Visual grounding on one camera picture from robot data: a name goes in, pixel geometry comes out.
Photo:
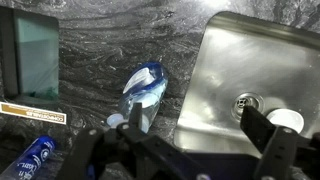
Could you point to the stainless steel sink basin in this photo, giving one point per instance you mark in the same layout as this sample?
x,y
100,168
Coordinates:
x,y
240,60

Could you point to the clear blue dish soap bottle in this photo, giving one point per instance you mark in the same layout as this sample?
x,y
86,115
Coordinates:
x,y
146,90

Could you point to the small white bowl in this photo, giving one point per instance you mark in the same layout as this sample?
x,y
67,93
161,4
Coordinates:
x,y
287,118

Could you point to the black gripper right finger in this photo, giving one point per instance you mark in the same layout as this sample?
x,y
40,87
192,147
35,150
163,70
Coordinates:
x,y
283,150

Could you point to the metal sink drain strainer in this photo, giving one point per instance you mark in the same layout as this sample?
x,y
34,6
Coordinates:
x,y
247,99

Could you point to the dark blue labelled bottle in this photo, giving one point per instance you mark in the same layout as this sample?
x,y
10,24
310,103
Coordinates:
x,y
30,160

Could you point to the white and gold label sign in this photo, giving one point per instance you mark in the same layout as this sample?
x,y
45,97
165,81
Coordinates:
x,y
30,112

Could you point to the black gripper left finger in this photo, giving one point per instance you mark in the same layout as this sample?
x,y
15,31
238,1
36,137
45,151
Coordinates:
x,y
100,153

